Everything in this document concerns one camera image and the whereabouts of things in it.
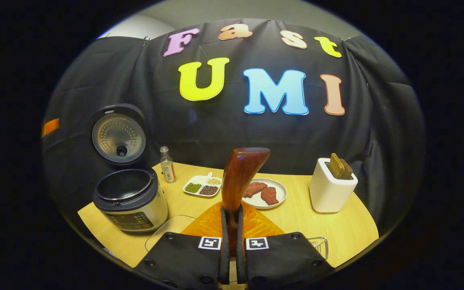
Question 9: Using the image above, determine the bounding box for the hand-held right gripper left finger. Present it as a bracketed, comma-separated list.
[135, 201, 230, 290]

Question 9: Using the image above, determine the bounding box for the small clear glass bottle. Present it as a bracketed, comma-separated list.
[159, 146, 177, 184]

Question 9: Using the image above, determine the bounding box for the clear chopstick holder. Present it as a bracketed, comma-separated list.
[308, 237, 329, 260]

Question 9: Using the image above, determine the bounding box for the clear glass tray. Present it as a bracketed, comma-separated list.
[145, 215, 197, 253]

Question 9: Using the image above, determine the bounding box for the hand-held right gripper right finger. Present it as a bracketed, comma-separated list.
[236, 201, 334, 290]

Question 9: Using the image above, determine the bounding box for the white toaster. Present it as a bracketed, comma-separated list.
[309, 157, 358, 213]

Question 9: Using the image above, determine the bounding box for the grey and silver rice cooker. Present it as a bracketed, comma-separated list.
[89, 104, 169, 233]

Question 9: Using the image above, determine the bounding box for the white divided bean dish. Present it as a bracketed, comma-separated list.
[182, 172, 223, 198]

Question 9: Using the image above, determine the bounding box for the white round plate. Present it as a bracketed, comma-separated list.
[242, 178, 288, 210]

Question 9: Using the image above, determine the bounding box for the brown wooden spoon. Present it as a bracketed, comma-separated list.
[221, 147, 271, 258]

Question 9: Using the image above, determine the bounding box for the brown toast slice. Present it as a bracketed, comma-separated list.
[339, 158, 354, 180]
[329, 153, 345, 179]

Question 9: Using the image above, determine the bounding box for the red meat piece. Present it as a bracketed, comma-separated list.
[243, 182, 268, 198]
[260, 186, 280, 206]

